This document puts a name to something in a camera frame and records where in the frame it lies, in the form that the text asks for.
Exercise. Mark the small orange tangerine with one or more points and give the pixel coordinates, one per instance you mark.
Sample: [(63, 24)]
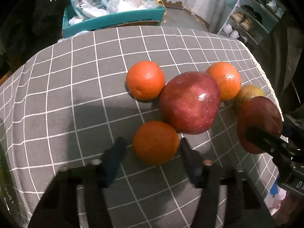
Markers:
[(145, 80)]

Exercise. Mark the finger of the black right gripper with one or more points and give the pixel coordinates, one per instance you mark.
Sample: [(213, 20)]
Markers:
[(294, 133), (274, 146)]

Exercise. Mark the clear plastic bag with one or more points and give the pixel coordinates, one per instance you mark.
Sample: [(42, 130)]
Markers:
[(117, 6)]

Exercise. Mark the teal cardboard box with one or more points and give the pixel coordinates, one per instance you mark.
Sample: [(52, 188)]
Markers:
[(73, 25)]

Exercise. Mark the dark red apple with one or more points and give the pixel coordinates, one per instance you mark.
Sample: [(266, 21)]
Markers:
[(190, 102)]

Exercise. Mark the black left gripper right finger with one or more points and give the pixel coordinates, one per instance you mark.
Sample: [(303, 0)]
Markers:
[(245, 206)]

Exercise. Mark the orange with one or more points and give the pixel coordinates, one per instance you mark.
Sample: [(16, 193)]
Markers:
[(228, 79), (155, 143)]

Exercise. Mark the dark hanging coat right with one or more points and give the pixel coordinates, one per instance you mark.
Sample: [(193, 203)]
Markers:
[(280, 55)]

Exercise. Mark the person's right hand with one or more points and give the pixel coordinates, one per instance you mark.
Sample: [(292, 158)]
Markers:
[(288, 207)]

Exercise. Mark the grey shoe rack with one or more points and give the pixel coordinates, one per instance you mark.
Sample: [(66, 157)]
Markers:
[(250, 21)]

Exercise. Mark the large red apple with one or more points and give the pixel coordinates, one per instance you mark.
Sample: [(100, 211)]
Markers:
[(260, 112)]

